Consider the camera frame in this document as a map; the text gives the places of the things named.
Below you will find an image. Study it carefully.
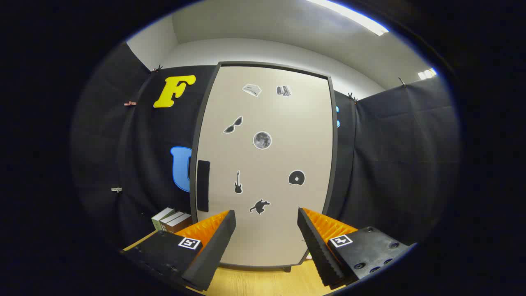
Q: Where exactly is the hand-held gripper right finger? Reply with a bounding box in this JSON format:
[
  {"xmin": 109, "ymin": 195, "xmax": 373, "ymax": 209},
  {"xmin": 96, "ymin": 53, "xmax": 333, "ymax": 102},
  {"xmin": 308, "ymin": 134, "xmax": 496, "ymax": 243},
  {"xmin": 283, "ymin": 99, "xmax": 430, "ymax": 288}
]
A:
[{"xmin": 297, "ymin": 207, "xmax": 418, "ymax": 290}]

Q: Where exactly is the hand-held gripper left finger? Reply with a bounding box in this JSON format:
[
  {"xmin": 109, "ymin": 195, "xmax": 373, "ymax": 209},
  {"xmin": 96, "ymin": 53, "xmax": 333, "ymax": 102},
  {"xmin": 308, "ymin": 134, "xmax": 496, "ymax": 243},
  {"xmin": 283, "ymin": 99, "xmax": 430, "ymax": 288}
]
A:
[{"xmin": 120, "ymin": 210, "xmax": 237, "ymax": 292}]

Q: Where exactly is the black door handle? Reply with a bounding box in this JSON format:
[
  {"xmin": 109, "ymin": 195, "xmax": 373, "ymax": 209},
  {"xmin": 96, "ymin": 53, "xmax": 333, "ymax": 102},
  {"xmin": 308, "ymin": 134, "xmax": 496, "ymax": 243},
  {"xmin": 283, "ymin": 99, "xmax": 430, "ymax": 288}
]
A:
[{"xmin": 197, "ymin": 160, "xmax": 211, "ymax": 213}]

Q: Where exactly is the green spine book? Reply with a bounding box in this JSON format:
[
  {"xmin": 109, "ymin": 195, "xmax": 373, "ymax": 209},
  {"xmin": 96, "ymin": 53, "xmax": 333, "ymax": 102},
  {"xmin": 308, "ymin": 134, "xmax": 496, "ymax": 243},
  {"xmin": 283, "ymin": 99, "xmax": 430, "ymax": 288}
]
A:
[{"xmin": 151, "ymin": 207, "xmax": 175, "ymax": 231}]

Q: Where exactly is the dark grey cabinet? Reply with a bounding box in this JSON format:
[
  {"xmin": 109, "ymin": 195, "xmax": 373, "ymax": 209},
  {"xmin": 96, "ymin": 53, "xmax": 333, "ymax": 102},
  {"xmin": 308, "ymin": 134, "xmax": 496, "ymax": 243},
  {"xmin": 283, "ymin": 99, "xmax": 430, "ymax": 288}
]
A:
[{"xmin": 189, "ymin": 61, "xmax": 339, "ymax": 273}]

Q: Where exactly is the black backdrop cloth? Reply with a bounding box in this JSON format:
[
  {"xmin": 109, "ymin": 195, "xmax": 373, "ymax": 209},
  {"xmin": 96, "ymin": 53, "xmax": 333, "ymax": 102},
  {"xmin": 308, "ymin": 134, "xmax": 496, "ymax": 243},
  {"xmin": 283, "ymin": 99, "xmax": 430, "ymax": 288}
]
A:
[{"xmin": 70, "ymin": 41, "xmax": 461, "ymax": 252}]

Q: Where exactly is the long ceiling light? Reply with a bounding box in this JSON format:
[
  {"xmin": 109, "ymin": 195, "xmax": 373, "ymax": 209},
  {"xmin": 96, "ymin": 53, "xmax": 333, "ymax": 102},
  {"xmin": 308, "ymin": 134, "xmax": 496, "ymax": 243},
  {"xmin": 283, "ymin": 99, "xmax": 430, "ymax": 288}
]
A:
[{"xmin": 306, "ymin": 0, "xmax": 389, "ymax": 37}]

